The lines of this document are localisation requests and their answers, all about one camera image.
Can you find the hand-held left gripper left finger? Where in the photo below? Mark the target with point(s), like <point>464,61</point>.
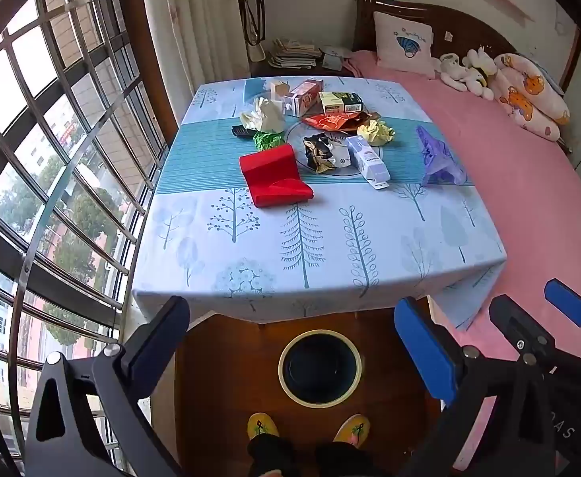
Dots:
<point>158,338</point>

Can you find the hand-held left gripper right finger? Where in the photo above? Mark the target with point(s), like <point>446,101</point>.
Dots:
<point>424,353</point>

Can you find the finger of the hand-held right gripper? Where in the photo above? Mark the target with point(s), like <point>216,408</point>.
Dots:
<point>568,303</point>
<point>519,330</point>

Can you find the round dark trash can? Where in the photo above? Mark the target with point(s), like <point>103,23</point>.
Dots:
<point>320,367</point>

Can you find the cream paper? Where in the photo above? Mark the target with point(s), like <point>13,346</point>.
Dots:
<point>265,115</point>

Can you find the green and white carton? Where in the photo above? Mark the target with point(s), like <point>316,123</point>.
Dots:
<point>340,103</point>

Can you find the yellow slipper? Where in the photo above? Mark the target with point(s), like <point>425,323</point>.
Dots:
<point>352,428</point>
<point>262,425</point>

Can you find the person's right leg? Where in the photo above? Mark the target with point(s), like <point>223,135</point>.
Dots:
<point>355,462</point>

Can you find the person's leg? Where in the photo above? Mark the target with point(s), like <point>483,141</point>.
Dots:
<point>270,457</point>
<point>355,462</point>

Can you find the tree print tablecloth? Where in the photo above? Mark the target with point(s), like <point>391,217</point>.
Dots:
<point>270,238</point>

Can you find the person's left leg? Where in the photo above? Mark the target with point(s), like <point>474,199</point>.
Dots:
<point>270,457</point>

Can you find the purple plastic bag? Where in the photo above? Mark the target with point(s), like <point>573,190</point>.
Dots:
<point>437,156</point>

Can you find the white and purple carton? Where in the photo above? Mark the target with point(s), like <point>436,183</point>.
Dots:
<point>367,161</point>

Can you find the long bear print pillow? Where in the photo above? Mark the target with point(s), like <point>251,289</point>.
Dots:
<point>529,94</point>

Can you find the black booklet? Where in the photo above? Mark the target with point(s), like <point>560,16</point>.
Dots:
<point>240,131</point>

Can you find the yellow crumpled paper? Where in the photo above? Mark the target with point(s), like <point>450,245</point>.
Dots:
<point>376,132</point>

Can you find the black and gold crumpled wrapper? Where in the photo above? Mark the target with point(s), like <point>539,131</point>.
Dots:
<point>322,151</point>

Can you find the green crumpled paper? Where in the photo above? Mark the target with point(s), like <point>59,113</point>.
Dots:
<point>268,140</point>

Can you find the round plate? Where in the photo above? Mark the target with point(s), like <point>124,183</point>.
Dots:
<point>295,136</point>

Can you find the window with metal grille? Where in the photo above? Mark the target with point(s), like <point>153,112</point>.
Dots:
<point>71,109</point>

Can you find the white and yellow plush toy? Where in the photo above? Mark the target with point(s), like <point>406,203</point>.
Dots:
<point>480,72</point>

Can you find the orange snack wrapper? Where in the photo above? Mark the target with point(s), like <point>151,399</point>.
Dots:
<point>327,121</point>

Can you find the small beige box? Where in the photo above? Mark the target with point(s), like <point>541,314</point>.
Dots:
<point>280,90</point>

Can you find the red and white carton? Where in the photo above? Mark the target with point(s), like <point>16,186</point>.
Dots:
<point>302,98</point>

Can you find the dark wooden nightstand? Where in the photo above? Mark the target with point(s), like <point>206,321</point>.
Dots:
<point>260,70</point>

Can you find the dark wooden headboard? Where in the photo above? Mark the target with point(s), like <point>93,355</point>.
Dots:
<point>459,25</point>

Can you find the small grey box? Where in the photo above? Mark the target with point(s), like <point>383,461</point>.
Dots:
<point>336,58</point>

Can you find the white printed square pillow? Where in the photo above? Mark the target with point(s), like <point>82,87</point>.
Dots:
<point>402,44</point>

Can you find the cream curtain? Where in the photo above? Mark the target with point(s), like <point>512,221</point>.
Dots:
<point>191,25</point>

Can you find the stack of papers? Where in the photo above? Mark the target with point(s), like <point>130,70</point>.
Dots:
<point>295,52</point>

